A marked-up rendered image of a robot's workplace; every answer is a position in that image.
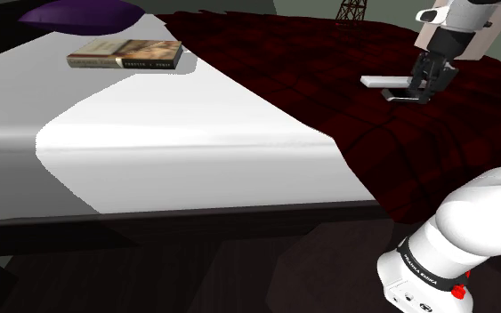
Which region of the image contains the silver black phone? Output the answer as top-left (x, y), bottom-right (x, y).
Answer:
top-left (381, 88), bottom-right (424, 104)

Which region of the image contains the dark red quilted blanket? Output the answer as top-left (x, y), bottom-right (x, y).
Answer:
top-left (154, 9), bottom-right (501, 225)

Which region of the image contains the white flat remote control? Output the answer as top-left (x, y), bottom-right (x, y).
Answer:
top-left (360, 75), bottom-right (427, 91)

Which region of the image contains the dark lattice tower figure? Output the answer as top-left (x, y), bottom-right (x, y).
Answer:
top-left (335, 0), bottom-right (368, 22)

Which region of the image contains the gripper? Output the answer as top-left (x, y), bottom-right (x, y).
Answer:
top-left (407, 27), bottom-right (477, 105)

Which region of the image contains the white bed with dark frame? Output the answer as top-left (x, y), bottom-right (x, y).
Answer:
top-left (0, 0), bottom-right (501, 258)

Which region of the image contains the purple pillow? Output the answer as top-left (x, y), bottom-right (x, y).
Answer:
top-left (17, 0), bottom-right (148, 37)

